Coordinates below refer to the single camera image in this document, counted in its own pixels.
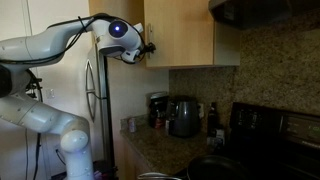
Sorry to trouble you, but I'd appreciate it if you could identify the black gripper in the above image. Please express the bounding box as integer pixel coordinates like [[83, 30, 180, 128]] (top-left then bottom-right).
[[137, 41, 157, 58]]

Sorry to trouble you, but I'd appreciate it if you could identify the steel bar door handle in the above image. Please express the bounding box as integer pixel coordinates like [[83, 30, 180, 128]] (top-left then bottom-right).
[[147, 22, 155, 60]]

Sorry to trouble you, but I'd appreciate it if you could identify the wooden base cabinet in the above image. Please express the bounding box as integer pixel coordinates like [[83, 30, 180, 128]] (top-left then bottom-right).
[[113, 132, 155, 180]]

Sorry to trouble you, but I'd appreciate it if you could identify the black coffee maker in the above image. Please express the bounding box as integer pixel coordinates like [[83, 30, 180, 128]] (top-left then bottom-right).
[[147, 92, 171, 130]]

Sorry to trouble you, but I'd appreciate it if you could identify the outlet behind air fryer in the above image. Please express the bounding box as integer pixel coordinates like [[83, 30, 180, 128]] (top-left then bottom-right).
[[198, 102, 205, 120]]

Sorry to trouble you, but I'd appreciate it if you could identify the stainless steel refrigerator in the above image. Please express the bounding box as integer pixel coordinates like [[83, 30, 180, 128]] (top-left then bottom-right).
[[84, 43, 117, 168]]

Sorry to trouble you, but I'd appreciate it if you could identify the dark glass bottle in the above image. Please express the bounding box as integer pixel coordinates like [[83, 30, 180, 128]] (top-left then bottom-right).
[[207, 101, 221, 138]]

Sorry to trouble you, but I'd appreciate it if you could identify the small white container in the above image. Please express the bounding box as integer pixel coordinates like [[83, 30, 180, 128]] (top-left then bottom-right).
[[206, 128, 226, 148]]

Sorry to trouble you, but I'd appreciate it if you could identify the dark range hood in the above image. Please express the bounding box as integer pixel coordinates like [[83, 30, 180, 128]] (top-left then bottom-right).
[[208, 0, 320, 31]]

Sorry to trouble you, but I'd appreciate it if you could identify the silver pot rim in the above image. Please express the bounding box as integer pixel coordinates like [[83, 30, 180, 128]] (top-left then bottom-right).
[[136, 172, 183, 180]]

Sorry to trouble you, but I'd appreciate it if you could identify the black frying pan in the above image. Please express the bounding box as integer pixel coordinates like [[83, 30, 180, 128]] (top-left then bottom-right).
[[185, 154, 248, 180]]

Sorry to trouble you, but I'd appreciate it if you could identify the black kitchen stove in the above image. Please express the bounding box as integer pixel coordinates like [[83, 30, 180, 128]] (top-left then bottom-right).
[[213, 102, 320, 180]]

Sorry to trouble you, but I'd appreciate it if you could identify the light wood wall cabinet box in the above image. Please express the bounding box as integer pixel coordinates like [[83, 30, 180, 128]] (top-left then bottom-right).
[[145, 21, 242, 70]]

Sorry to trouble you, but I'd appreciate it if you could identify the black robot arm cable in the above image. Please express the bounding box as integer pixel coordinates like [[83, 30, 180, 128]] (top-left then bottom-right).
[[0, 12, 148, 66]]

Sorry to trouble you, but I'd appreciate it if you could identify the steel fridge door handle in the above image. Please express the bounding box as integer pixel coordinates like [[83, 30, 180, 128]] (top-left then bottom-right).
[[84, 58, 98, 122]]

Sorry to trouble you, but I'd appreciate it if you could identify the white light switch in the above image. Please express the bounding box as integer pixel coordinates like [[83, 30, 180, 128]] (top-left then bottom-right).
[[46, 87, 56, 100]]

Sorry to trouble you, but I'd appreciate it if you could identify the black camera stand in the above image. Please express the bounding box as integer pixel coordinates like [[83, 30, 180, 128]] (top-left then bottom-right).
[[24, 69, 45, 102]]

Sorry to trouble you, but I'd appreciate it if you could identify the white wall outlet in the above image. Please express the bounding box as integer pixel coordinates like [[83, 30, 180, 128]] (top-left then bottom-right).
[[52, 143, 63, 155]]

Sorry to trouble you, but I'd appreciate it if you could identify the black hanging power cable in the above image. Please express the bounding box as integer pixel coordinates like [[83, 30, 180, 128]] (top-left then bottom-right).
[[31, 132, 42, 180]]

